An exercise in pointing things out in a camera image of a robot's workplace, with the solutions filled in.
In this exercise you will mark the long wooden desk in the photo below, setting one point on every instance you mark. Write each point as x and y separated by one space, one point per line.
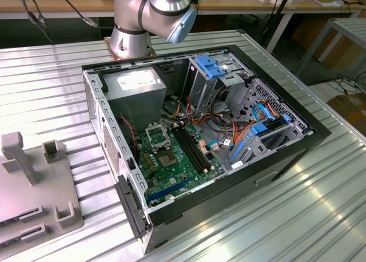
43 1

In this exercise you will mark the grey metal disk bay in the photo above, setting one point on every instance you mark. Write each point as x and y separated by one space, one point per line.
296 131

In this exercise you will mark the blue disk carrier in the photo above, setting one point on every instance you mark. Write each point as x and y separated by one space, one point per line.
258 128

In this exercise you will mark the pale blue SATA plug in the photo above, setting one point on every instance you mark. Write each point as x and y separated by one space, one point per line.
214 146

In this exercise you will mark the large brown cardboard box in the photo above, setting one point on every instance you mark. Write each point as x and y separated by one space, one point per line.
340 54

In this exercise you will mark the black case fan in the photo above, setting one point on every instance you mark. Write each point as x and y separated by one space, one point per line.
124 136

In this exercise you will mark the black stand leg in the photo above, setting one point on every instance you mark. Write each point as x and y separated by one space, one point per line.
271 30

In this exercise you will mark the blue plastic drive latch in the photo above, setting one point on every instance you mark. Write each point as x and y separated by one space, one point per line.
210 66

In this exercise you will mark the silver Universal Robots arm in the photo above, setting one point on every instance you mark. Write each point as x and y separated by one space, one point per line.
128 36

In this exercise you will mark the green motherboard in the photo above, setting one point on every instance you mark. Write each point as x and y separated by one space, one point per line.
183 173

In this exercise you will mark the black RAM slot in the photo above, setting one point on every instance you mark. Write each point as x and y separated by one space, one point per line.
190 147
187 147
196 147
193 147

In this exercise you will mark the black expansion card latch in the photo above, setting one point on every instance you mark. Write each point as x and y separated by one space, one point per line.
128 204

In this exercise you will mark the black open PC case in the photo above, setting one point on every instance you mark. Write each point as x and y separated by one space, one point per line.
217 204

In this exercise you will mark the grey metal frame table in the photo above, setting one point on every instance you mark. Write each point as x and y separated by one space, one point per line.
351 30

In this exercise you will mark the grey power supply unit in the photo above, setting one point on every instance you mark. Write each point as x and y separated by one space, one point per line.
134 110

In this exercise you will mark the blue expansion slot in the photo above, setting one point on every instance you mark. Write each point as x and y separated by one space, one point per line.
171 187

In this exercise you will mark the round coin cell battery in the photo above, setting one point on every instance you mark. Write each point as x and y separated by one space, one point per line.
170 198

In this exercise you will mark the small cardboard box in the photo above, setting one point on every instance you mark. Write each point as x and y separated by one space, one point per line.
349 107

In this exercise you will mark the CPU socket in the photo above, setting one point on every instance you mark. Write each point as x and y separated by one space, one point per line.
167 159

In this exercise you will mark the grey parts rack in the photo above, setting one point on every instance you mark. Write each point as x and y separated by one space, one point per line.
34 193

